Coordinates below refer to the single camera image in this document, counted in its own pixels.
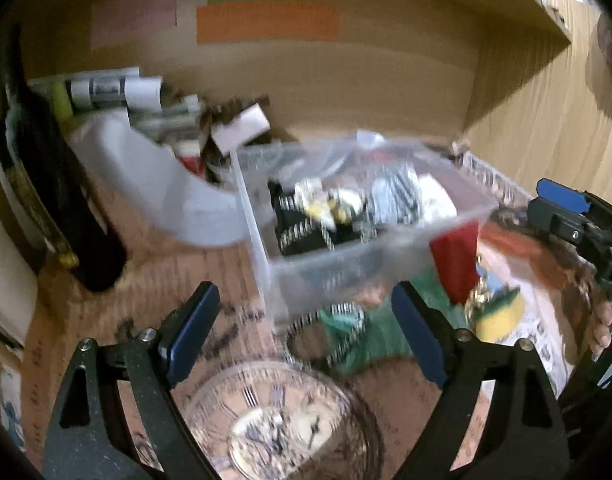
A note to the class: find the white flat box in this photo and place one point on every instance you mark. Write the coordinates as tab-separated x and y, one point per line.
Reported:
6	280

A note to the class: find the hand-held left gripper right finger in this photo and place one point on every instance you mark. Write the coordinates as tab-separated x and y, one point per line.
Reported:
419	332

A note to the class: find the white paper roll black label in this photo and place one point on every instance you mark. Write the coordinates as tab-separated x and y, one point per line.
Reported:
98	90

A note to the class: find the red cup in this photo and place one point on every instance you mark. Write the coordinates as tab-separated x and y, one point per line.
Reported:
455	260

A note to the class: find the white translucent plastic container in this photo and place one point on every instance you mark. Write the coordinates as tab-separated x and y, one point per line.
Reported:
151	185

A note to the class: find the white cardboard box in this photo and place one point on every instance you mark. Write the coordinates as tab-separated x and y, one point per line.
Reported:
241	127

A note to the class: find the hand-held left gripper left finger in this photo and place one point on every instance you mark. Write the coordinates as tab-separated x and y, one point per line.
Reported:
188	330

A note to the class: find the orange paper sign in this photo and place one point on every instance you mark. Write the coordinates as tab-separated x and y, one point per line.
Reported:
266	22

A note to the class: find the dark wine bottle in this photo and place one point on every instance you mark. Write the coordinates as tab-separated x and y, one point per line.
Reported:
61	185

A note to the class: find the pink paper sign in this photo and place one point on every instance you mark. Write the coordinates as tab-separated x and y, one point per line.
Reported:
133	15

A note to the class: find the yellow white soft toy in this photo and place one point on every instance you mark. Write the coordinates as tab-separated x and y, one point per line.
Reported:
331	205

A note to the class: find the grey striped cloth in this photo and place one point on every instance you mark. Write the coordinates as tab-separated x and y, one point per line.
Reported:
393	195

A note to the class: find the clear plastic storage bin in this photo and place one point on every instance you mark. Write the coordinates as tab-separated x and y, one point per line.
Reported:
336	267

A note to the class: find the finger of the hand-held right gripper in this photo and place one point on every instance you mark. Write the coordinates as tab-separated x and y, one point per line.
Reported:
560	196

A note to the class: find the black cloth with white trim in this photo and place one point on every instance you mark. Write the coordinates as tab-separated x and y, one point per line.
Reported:
298	232

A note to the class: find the yellow green sponge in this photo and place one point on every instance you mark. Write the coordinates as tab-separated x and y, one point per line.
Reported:
500	317

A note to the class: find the clear plastic bag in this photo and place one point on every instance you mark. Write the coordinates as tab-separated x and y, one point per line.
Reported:
380	147

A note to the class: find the wooden shelf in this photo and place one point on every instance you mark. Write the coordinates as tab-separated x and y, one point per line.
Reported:
525	20

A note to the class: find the pile of assorted clutter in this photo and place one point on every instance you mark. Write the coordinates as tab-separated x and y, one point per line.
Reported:
186	130

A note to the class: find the printed clock tablecloth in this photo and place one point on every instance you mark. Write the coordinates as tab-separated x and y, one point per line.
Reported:
151	285

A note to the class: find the person's right hand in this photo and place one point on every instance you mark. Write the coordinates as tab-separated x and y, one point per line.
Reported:
602	327

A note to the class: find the green cloth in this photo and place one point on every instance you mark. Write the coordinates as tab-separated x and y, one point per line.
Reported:
385	330

